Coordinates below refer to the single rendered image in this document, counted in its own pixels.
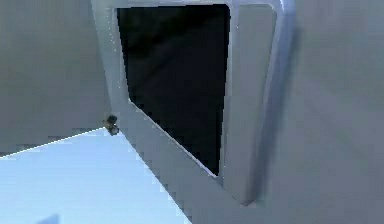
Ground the grey room door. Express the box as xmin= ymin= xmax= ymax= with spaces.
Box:
xmin=90 ymin=0 xmax=296 ymax=224

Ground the dark round door handle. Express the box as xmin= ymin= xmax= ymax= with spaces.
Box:
xmin=105 ymin=114 xmax=120 ymax=136

